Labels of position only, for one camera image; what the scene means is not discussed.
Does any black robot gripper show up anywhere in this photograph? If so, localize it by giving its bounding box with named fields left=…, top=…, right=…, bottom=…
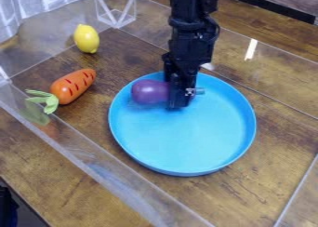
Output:
left=162, top=16, right=221, bottom=109

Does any purple toy eggplant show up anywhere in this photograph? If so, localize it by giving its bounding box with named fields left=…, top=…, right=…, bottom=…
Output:
left=131, top=78, right=206, bottom=106

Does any blue round tray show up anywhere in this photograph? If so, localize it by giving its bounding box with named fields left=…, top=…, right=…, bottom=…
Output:
left=108, top=73, right=257, bottom=177

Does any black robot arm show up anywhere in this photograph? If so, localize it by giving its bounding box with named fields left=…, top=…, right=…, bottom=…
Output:
left=162, top=0, right=221, bottom=109

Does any yellow toy lemon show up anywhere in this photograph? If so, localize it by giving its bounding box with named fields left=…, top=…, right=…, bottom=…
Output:
left=74, top=24, right=99, bottom=54

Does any orange toy carrot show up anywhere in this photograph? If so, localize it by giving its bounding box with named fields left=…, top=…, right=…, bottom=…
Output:
left=27, top=68, right=96, bottom=114

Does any clear acrylic front barrier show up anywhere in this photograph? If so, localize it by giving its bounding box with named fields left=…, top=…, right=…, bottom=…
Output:
left=0, top=78, right=215, bottom=227

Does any clear acrylic corner bracket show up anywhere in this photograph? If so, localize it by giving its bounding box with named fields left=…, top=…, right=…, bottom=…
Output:
left=95, top=0, right=136, bottom=29

